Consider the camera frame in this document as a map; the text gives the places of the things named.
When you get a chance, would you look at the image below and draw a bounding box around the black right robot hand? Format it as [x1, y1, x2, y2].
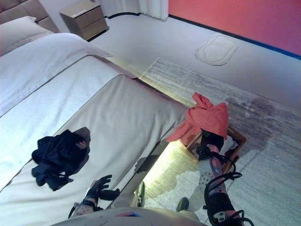
[196, 129, 224, 153]

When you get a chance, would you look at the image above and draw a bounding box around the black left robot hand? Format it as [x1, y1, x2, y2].
[86, 174, 120, 203]

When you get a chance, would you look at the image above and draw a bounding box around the orange red garment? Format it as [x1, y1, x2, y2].
[166, 92, 229, 143]

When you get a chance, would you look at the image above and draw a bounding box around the black garment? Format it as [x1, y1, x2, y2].
[32, 127, 92, 191]

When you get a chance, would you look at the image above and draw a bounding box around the wooden laundry basket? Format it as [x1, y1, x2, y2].
[182, 124, 247, 175]

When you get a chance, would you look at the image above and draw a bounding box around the bed with white bedding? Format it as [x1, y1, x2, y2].
[0, 32, 189, 226]

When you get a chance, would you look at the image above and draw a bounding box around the robot left leg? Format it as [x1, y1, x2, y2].
[112, 181, 146, 209]

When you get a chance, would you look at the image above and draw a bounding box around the robot leg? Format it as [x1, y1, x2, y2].
[112, 181, 146, 209]
[176, 188, 203, 212]

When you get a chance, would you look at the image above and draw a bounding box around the grey robot torso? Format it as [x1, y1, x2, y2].
[53, 207, 200, 226]

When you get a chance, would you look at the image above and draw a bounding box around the robot right leg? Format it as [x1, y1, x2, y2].
[176, 188, 203, 212]

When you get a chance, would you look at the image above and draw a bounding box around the small white floor mat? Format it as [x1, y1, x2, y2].
[195, 34, 240, 66]

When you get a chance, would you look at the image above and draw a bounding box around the pale window curtain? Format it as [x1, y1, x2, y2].
[98, 0, 169, 22]

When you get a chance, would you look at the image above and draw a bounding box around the brown two-drawer nightstand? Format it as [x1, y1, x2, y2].
[59, 0, 110, 42]

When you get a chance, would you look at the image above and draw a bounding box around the plain grey pillow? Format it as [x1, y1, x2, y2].
[0, 16, 54, 56]

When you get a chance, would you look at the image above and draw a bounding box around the padded brown headboard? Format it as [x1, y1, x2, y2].
[0, 0, 59, 33]

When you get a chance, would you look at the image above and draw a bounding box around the upholstered bed frame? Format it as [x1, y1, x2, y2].
[103, 138, 189, 210]

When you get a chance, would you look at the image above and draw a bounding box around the dark floor cable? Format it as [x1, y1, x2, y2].
[104, 11, 142, 20]

